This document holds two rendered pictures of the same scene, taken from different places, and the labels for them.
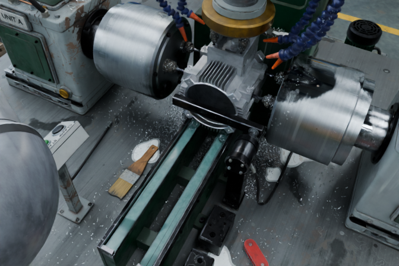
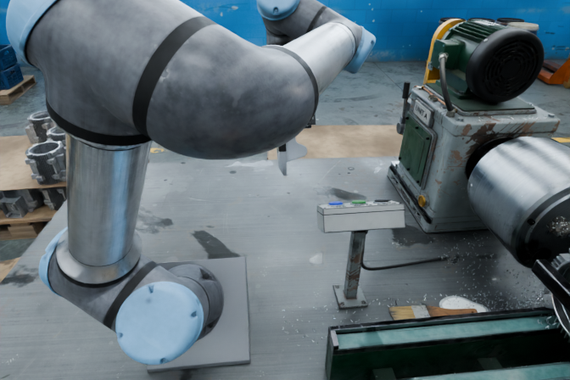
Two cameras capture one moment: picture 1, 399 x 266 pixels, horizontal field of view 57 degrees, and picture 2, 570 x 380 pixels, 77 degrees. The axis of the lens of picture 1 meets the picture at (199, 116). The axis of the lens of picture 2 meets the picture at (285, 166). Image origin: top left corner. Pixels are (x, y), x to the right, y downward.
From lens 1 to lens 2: 0.23 m
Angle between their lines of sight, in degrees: 48
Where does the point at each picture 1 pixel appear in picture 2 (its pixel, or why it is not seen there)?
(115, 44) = (502, 168)
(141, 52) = (528, 187)
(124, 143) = (444, 284)
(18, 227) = (205, 81)
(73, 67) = (445, 178)
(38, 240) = (215, 120)
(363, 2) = not seen: outside the picture
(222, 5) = not seen: outside the picture
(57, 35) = (449, 138)
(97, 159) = (405, 275)
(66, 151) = (371, 221)
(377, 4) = not seen: outside the picture
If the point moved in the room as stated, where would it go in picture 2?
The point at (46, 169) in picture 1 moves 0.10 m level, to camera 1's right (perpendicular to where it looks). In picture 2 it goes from (282, 87) to (361, 132)
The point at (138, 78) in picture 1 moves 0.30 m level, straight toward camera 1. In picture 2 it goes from (505, 215) to (436, 295)
